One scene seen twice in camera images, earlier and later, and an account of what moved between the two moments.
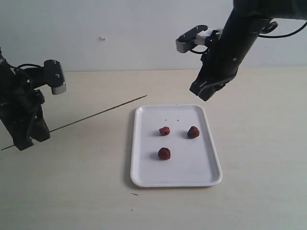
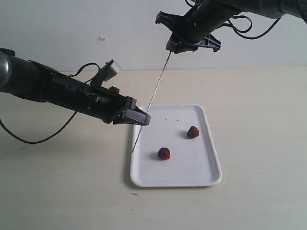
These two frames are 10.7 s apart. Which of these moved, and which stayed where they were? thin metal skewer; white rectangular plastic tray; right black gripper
Moved: right black gripper; thin metal skewer
Stayed: white rectangular plastic tray
